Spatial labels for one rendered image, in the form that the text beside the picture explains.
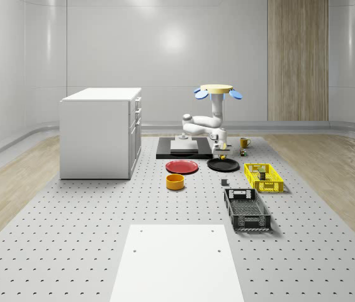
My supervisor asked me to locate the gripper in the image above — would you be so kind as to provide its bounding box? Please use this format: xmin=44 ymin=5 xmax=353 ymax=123
xmin=213 ymin=147 xmax=231 ymax=160

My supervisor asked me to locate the black plate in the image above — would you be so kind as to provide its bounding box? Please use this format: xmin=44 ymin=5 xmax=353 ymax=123
xmin=206 ymin=157 xmax=240 ymax=172

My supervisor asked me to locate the red plate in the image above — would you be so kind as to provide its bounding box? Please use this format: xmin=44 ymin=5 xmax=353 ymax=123
xmin=165 ymin=159 xmax=200 ymax=174

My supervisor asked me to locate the black stove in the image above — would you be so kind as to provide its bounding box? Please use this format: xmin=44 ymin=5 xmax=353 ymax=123
xmin=155 ymin=133 xmax=213 ymax=160

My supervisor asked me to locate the yellow bowl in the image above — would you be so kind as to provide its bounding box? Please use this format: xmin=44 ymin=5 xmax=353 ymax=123
xmin=166 ymin=174 xmax=185 ymax=191

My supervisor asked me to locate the yellow basket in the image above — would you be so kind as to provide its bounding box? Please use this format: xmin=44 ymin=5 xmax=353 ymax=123
xmin=244 ymin=162 xmax=285 ymax=193

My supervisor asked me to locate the dark grey basket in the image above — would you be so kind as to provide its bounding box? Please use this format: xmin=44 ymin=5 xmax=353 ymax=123
xmin=223 ymin=187 xmax=273 ymax=232

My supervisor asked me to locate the white board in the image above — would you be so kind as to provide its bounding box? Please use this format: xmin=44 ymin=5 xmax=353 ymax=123
xmin=110 ymin=224 xmax=245 ymax=302

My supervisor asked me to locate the white cabinet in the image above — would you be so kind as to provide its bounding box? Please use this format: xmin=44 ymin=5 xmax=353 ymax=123
xmin=59 ymin=87 xmax=143 ymax=181

